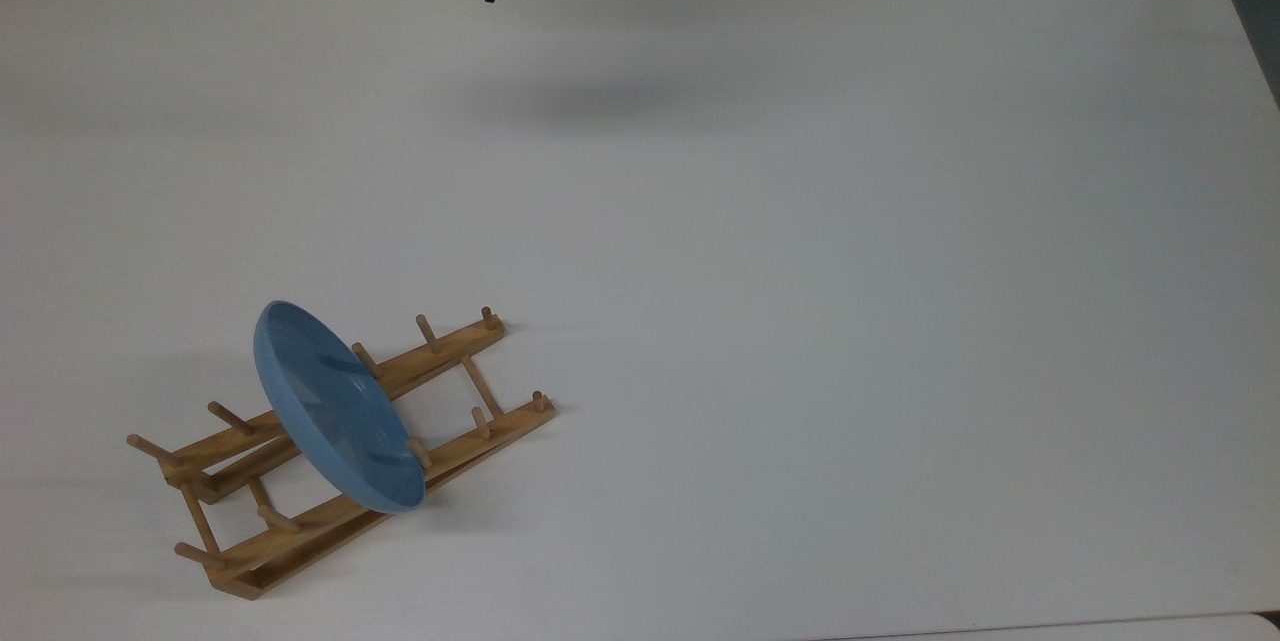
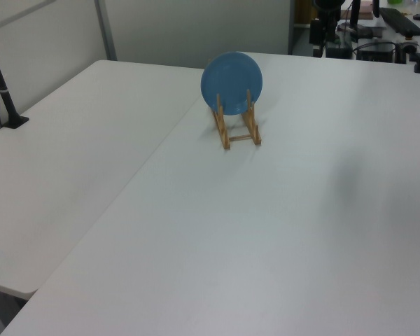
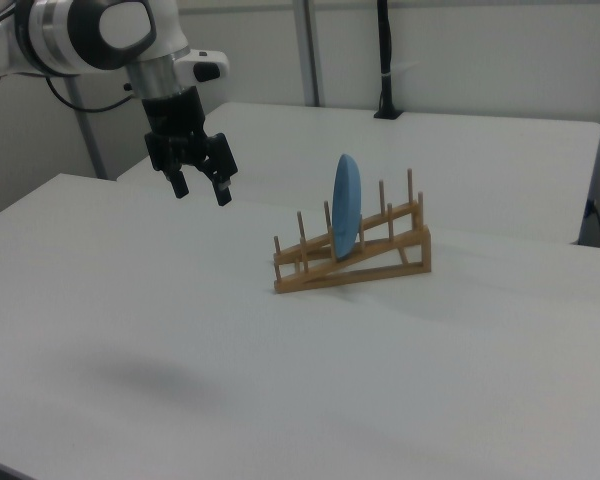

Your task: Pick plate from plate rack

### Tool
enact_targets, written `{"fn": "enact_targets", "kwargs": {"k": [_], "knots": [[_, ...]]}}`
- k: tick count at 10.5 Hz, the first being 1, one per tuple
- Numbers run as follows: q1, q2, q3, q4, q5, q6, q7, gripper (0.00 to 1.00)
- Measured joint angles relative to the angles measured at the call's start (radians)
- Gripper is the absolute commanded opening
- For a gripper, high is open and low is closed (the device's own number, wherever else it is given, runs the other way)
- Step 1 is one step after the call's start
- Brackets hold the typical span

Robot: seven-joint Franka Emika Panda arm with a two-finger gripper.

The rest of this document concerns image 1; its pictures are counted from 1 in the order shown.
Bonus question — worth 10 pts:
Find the blue round plate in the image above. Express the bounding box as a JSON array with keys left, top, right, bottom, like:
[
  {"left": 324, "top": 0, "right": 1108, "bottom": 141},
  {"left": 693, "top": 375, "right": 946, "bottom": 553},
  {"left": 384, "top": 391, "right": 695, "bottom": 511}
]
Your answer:
[{"left": 252, "top": 300, "right": 428, "bottom": 514}]

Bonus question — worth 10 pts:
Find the wooden plate rack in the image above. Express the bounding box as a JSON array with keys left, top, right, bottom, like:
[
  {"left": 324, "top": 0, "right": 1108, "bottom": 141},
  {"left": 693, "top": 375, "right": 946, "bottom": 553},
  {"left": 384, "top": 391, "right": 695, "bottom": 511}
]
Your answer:
[{"left": 127, "top": 306, "right": 557, "bottom": 601}]

